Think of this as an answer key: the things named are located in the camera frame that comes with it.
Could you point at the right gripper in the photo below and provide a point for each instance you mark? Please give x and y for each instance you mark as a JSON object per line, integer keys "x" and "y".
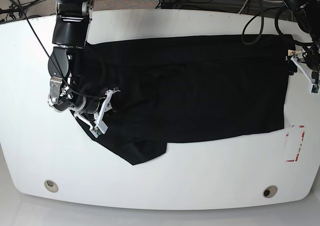
{"x": 79, "y": 94}

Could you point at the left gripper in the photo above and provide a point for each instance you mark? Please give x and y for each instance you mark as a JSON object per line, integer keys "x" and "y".
{"x": 311, "y": 55}

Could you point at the black T-shirt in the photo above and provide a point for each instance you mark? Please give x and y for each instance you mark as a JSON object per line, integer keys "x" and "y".
{"x": 186, "y": 90}

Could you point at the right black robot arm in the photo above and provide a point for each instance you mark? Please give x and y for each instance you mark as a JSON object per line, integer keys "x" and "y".
{"x": 76, "y": 67}

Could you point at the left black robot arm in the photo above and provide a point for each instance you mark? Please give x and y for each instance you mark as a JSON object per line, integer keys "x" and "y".
{"x": 307, "y": 14}

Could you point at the red tape rectangle marking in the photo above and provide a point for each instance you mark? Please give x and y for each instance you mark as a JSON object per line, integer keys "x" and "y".
{"x": 293, "y": 142}

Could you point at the black tripod stand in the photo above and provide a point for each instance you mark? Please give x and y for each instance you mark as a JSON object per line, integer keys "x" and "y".
{"x": 10, "y": 9}

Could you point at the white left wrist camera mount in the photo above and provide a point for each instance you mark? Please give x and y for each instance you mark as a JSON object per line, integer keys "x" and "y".
{"x": 299, "y": 59}

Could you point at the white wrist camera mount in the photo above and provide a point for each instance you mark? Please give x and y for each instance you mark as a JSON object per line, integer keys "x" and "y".
{"x": 96, "y": 126}
{"x": 299, "y": 59}

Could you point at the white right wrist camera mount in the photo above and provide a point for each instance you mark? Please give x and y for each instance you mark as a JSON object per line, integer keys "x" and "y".
{"x": 96, "y": 126}

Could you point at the left table cable grommet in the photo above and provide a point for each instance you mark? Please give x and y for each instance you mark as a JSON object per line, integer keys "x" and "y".
{"x": 51, "y": 186}

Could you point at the table cable grommet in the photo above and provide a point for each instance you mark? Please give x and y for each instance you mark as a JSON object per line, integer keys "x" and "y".
{"x": 51, "y": 186}
{"x": 270, "y": 191}

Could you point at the right table cable grommet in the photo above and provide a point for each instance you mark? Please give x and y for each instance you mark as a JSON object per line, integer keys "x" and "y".
{"x": 270, "y": 191}

